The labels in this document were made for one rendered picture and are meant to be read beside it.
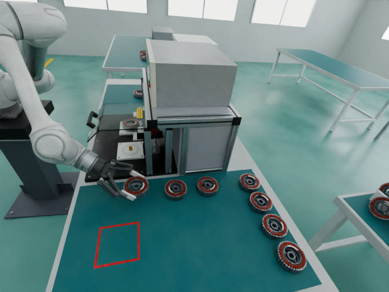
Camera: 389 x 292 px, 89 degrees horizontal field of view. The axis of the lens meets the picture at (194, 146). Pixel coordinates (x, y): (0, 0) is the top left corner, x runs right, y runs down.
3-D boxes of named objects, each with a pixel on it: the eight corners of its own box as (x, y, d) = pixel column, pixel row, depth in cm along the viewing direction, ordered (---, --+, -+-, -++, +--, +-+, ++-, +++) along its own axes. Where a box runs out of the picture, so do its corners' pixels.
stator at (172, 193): (179, 180, 108) (179, 175, 105) (190, 195, 101) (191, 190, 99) (160, 188, 102) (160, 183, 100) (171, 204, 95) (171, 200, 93)
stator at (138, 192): (120, 197, 89) (118, 192, 86) (129, 178, 98) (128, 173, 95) (144, 201, 88) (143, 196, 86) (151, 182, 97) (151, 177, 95)
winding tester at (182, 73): (151, 108, 93) (149, 62, 80) (147, 74, 126) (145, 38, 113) (229, 106, 102) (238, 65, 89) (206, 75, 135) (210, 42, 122)
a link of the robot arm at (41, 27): (8, 79, 131) (45, 73, 146) (22, 101, 134) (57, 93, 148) (-4, -12, 74) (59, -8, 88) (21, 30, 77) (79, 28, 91)
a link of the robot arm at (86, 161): (72, 171, 83) (85, 178, 85) (77, 159, 78) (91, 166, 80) (84, 156, 90) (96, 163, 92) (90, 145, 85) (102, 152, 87)
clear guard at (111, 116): (87, 142, 86) (83, 130, 82) (95, 114, 104) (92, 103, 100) (162, 138, 94) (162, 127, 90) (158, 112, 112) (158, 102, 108)
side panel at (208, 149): (179, 176, 111) (183, 127, 91) (179, 172, 113) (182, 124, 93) (226, 171, 117) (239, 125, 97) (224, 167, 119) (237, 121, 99)
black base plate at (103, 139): (85, 182, 101) (84, 179, 99) (101, 117, 149) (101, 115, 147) (177, 174, 112) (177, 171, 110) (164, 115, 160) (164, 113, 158)
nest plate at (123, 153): (116, 160, 112) (116, 159, 111) (118, 144, 123) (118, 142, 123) (144, 158, 116) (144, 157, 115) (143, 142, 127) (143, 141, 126)
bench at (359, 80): (330, 133, 311) (360, 87, 265) (265, 81, 469) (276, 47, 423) (374, 131, 332) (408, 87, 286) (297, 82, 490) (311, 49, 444)
